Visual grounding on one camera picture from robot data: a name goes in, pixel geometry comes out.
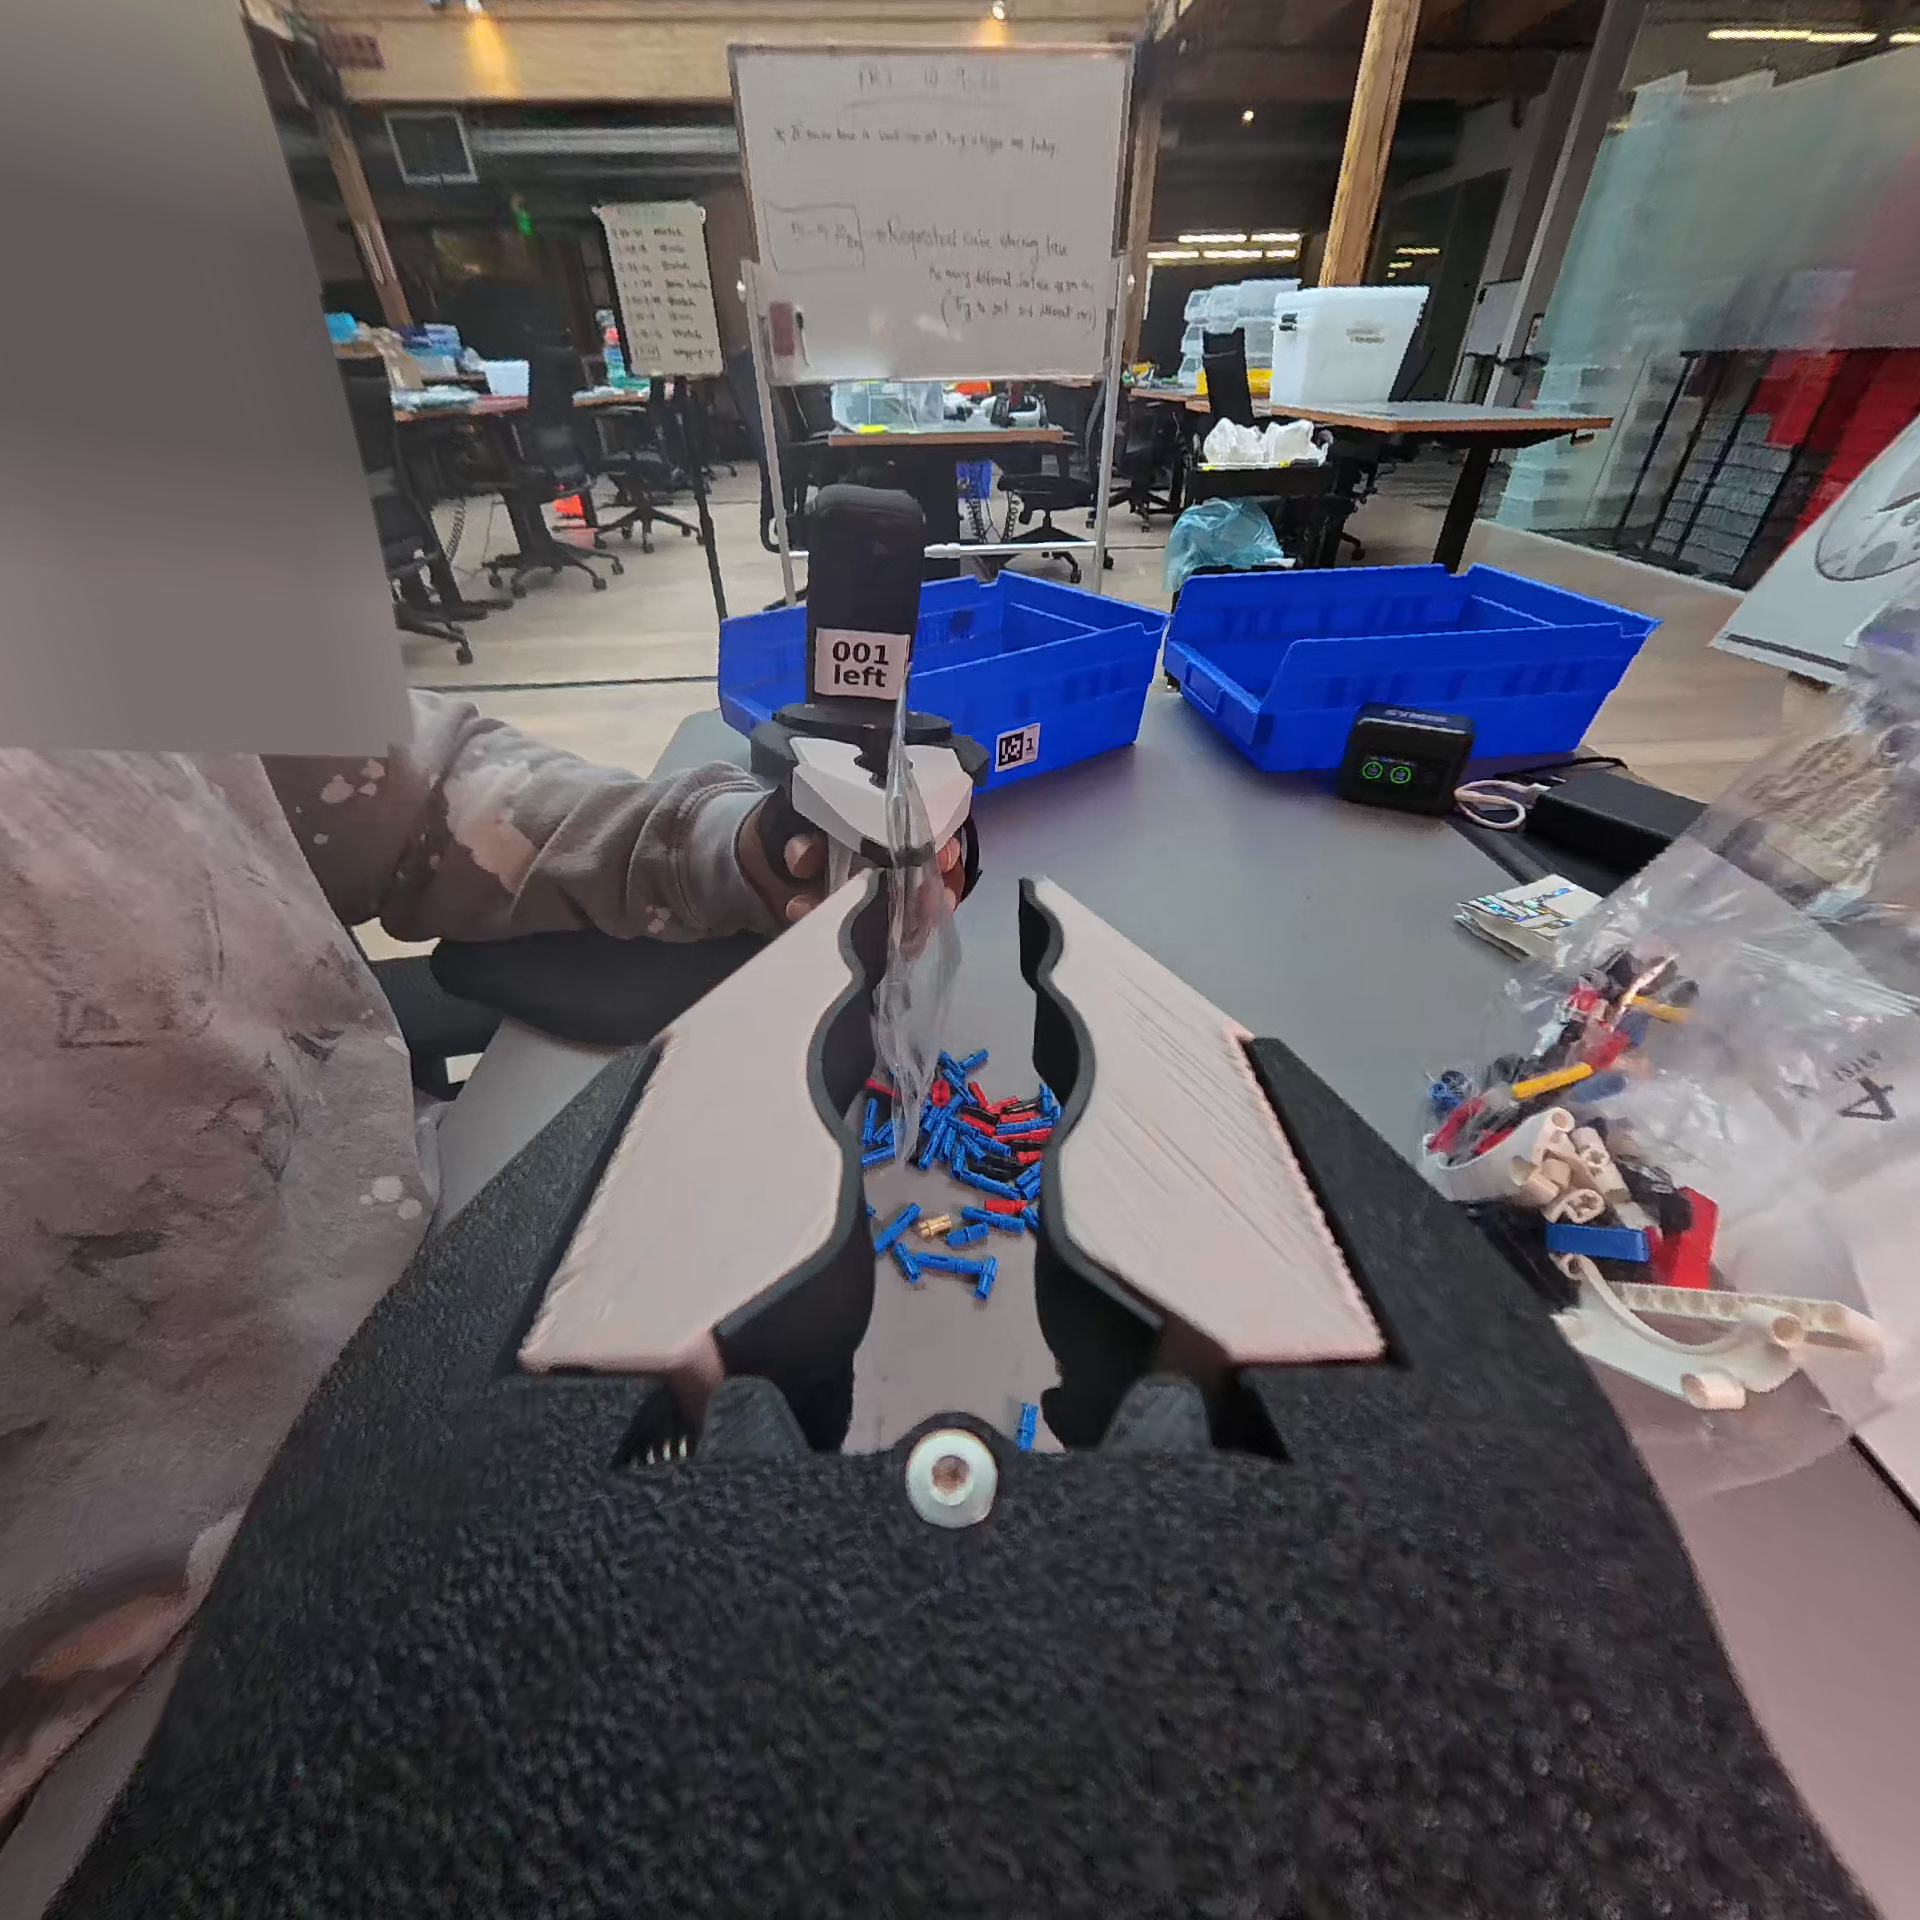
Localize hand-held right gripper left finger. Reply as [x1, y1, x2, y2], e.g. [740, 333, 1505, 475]
[520, 873, 889, 1377]

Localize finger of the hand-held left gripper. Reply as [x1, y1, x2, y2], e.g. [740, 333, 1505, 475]
[896, 746, 977, 863]
[790, 742, 889, 868]

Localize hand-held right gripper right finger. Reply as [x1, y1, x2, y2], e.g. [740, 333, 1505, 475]
[1017, 876, 1387, 1372]

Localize clear plastic bag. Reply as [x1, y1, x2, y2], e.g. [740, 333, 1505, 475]
[867, 697, 970, 1119]

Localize pile of small toy pins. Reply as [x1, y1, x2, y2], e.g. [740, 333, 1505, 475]
[858, 1047, 1065, 1453]

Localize person's left forearm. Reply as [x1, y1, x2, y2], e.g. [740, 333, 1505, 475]
[263, 692, 783, 950]

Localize grey desk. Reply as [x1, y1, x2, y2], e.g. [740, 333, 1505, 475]
[0, 703, 1920, 1920]

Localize person's left hand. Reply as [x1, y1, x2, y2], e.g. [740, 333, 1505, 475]
[739, 796, 847, 929]

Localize blue plastic bin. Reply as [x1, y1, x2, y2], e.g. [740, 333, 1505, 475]
[1162, 561, 1663, 778]
[718, 567, 1172, 783]

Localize black chair armrest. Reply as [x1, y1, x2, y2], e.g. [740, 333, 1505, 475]
[428, 929, 771, 1055]

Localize black office chair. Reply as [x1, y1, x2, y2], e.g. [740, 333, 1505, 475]
[344, 373, 481, 666]
[481, 342, 626, 599]

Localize teal plastic bag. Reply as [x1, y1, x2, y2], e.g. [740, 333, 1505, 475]
[1167, 498, 1291, 597]

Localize small handwritten whiteboard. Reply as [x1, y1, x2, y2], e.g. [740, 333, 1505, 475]
[598, 198, 730, 379]

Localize large whiteboard on stand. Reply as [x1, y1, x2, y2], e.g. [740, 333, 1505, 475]
[728, 41, 1137, 601]

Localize printed instruction booklet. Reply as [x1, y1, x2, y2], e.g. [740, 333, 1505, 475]
[1451, 873, 1607, 965]

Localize black device with green display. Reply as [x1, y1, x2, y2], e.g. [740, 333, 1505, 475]
[1338, 700, 1478, 815]

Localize plastic bag of building pieces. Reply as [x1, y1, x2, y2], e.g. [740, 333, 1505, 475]
[1415, 630, 1920, 1449]

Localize person's torso in mottled sweatshirt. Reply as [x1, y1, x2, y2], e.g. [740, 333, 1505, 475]
[0, 748, 443, 1823]

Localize white storage box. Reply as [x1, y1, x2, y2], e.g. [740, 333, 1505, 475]
[1271, 281, 1431, 409]

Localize black power adapter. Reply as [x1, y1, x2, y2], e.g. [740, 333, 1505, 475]
[1523, 772, 1707, 882]

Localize wooden table with black legs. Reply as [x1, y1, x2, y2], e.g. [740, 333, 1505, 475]
[1182, 393, 1617, 577]

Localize wooden pillar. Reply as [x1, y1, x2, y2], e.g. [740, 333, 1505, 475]
[1318, 0, 1424, 291]

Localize white printed poster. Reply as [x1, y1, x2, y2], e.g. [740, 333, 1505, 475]
[1710, 451, 1920, 689]

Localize red storage shelves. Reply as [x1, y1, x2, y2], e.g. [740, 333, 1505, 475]
[1651, 348, 1920, 589]

